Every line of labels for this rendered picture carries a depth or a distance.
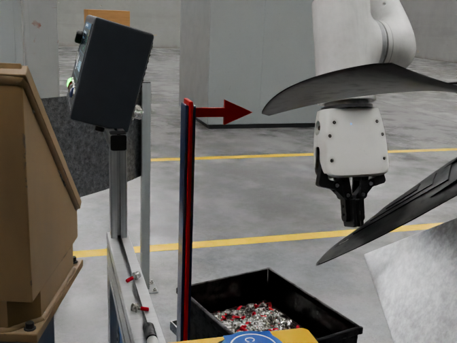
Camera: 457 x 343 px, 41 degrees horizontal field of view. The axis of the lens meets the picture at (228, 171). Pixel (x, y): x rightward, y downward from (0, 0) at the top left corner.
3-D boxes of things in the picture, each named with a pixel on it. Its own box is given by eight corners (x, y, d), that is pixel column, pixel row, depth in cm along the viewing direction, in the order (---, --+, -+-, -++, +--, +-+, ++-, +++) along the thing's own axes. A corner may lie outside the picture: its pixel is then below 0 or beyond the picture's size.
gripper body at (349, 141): (325, 96, 84) (330, 178, 83) (390, 96, 87) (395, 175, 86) (303, 105, 91) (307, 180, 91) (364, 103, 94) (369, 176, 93)
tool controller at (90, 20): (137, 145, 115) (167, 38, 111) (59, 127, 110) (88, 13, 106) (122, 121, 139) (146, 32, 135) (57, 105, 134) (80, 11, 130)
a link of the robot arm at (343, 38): (359, 90, 94) (306, 90, 91) (354, 6, 95) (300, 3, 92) (392, 80, 87) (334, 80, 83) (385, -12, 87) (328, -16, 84)
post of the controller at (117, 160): (127, 237, 113) (126, 133, 108) (111, 239, 112) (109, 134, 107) (125, 232, 116) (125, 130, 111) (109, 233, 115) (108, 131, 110)
